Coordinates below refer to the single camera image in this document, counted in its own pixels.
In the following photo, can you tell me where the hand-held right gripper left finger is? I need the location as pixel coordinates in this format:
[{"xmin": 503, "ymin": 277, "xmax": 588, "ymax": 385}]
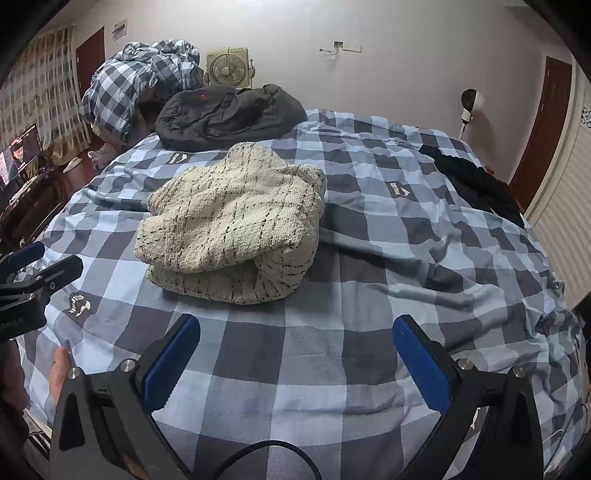
[{"xmin": 48, "ymin": 314, "xmax": 201, "ymax": 480}]

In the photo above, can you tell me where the person's left forearm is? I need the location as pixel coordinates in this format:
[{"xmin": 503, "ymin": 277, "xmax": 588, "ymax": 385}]
[{"xmin": 0, "ymin": 342, "xmax": 56, "ymax": 444}]

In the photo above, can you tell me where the cream checked tweed jacket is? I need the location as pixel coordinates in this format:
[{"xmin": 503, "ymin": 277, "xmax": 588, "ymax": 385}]
[{"xmin": 134, "ymin": 142, "xmax": 328, "ymax": 305}]

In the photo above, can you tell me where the blue checked bed cover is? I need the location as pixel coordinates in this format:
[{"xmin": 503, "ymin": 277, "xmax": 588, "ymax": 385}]
[{"xmin": 14, "ymin": 108, "xmax": 585, "ymax": 480}]

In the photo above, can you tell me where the patterned curtain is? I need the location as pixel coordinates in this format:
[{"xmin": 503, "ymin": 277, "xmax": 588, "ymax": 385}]
[{"xmin": 0, "ymin": 28, "xmax": 88, "ymax": 153}]

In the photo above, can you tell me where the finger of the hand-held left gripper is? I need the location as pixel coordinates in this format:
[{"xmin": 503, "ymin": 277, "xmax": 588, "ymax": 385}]
[
  {"xmin": 0, "ymin": 255, "xmax": 85, "ymax": 305},
  {"xmin": 0, "ymin": 242, "xmax": 47, "ymax": 278}
]

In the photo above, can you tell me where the black clothing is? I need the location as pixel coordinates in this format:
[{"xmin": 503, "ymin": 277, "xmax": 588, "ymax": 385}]
[{"xmin": 420, "ymin": 144, "xmax": 527, "ymax": 229}]

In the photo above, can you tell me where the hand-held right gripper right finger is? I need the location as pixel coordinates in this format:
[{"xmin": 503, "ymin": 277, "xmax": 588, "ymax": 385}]
[{"xmin": 392, "ymin": 315, "xmax": 544, "ymax": 480}]

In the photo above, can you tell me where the dark wooden tv cabinet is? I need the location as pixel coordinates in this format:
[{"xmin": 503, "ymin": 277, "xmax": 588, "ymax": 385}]
[{"xmin": 0, "ymin": 164, "xmax": 65, "ymax": 250}]

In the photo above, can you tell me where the person's left hand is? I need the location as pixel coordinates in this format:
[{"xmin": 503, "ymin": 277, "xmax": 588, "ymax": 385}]
[{"xmin": 50, "ymin": 346, "xmax": 75, "ymax": 404}]

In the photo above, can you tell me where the black cable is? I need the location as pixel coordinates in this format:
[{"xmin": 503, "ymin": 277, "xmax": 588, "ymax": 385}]
[{"xmin": 203, "ymin": 440, "xmax": 324, "ymax": 480}]

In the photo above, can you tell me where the wall socket with wires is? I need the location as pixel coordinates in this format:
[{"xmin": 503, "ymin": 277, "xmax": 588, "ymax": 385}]
[{"xmin": 320, "ymin": 41, "xmax": 363, "ymax": 61}]

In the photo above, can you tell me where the television screen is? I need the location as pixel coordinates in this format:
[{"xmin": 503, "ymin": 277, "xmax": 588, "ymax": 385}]
[{"xmin": 0, "ymin": 124, "xmax": 44, "ymax": 190}]

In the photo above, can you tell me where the beige box fan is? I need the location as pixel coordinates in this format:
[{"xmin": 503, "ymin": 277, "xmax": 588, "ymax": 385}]
[{"xmin": 205, "ymin": 46, "xmax": 256, "ymax": 89}]

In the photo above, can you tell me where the checked quilt pile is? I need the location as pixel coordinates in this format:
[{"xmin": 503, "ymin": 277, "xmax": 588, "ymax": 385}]
[{"xmin": 79, "ymin": 41, "xmax": 204, "ymax": 144}]

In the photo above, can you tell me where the brown wooden door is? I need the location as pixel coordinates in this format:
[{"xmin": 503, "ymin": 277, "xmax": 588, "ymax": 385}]
[
  {"xmin": 508, "ymin": 55, "xmax": 573, "ymax": 213},
  {"xmin": 75, "ymin": 27, "xmax": 106, "ymax": 100}
]

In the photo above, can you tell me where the white slatted panel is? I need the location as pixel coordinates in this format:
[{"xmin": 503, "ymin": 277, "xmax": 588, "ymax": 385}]
[{"xmin": 524, "ymin": 69, "xmax": 591, "ymax": 310}]

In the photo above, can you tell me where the dark grey padded jacket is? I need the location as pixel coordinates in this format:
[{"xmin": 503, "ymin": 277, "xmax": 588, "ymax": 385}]
[{"xmin": 154, "ymin": 84, "xmax": 308, "ymax": 152}]

